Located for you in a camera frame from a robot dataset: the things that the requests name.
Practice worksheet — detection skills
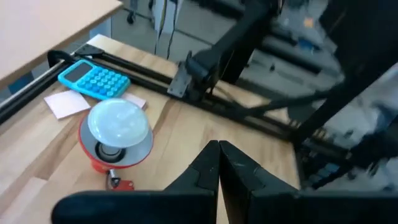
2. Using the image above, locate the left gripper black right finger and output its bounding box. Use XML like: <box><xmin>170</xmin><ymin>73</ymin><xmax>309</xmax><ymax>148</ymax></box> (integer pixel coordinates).
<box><xmin>219</xmin><ymin>139</ymin><xmax>398</xmax><ymax>224</ymax></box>

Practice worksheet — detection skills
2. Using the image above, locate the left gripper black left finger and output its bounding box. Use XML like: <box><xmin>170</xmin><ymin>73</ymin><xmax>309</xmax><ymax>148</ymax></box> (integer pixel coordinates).
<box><xmin>50</xmin><ymin>139</ymin><xmax>221</xmax><ymax>224</ymax></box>

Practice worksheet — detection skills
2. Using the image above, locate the red desk lamp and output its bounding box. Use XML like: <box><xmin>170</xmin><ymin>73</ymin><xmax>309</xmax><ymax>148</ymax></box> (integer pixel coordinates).
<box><xmin>77</xmin><ymin>105</ymin><xmax>155</xmax><ymax>192</ymax></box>

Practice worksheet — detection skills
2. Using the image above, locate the white reflector light bulb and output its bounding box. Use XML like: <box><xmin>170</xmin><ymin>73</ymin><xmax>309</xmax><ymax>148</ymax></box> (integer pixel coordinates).
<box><xmin>86</xmin><ymin>98</ymin><xmax>150</xmax><ymax>156</ymax></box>

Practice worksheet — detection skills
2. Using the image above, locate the pink sticky note pad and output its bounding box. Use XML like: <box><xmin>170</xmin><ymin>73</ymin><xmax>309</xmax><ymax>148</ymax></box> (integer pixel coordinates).
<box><xmin>120</xmin><ymin>92</ymin><xmax>148</xmax><ymax>111</ymax></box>

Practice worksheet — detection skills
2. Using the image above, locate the pink sticky note sheet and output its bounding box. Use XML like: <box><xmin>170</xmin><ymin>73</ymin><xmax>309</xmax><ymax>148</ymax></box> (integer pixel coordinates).
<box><xmin>43</xmin><ymin>90</ymin><xmax>92</xmax><ymax>121</ymax></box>

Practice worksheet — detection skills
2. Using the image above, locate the blue calculator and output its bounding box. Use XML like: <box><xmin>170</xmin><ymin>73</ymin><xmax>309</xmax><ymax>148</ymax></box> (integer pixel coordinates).
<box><xmin>57</xmin><ymin>58</ymin><xmax>132</xmax><ymax>101</ymax></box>

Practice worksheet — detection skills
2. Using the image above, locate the beige wooden desk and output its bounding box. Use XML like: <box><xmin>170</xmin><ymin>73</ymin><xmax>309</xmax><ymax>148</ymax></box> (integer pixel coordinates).
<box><xmin>0</xmin><ymin>0</ymin><xmax>124</xmax><ymax>91</ymax></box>

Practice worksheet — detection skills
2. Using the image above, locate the black aluminium rig frame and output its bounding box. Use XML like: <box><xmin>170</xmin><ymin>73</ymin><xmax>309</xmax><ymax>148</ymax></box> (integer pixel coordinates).
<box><xmin>0</xmin><ymin>43</ymin><xmax>398</xmax><ymax>190</ymax></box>

